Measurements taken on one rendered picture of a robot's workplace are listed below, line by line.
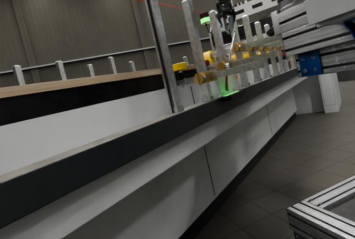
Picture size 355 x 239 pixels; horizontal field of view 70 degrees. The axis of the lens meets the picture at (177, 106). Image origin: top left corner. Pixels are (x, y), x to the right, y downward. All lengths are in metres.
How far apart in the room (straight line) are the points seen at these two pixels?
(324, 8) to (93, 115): 0.78
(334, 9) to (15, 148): 0.92
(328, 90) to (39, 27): 12.31
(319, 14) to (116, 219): 0.93
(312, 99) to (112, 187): 3.56
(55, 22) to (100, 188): 13.24
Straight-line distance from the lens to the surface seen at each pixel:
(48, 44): 13.61
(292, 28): 1.04
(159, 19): 1.00
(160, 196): 1.21
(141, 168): 0.83
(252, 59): 1.39
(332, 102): 3.91
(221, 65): 1.38
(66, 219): 0.70
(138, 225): 1.13
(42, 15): 13.98
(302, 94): 4.06
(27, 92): 0.86
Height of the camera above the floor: 0.80
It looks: 4 degrees down
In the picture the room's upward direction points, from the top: 13 degrees counter-clockwise
